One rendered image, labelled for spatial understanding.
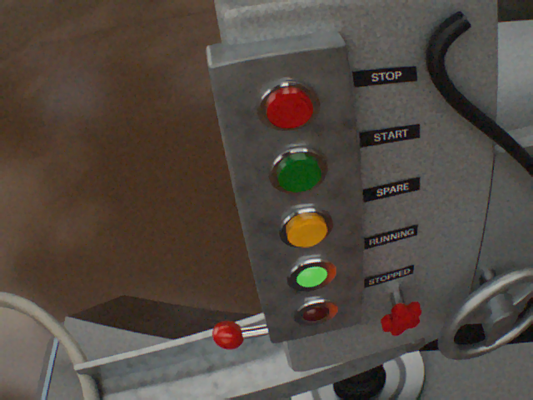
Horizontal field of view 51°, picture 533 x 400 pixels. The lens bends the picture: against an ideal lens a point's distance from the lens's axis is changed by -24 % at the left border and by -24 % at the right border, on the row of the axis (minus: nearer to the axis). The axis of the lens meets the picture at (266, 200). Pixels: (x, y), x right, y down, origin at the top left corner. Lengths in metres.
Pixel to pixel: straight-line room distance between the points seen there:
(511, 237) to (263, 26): 0.35
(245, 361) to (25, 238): 1.86
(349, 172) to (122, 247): 1.99
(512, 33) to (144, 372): 0.71
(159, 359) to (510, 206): 0.56
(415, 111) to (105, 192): 2.24
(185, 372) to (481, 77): 0.63
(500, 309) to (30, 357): 1.89
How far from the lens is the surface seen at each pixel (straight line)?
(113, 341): 1.12
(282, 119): 0.39
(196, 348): 0.90
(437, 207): 0.52
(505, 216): 0.59
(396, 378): 0.98
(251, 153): 0.42
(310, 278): 0.50
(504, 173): 0.54
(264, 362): 0.87
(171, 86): 3.05
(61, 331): 1.05
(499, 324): 0.62
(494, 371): 1.03
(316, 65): 0.38
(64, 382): 1.11
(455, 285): 0.62
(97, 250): 2.43
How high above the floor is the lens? 1.72
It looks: 45 degrees down
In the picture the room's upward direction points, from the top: 11 degrees counter-clockwise
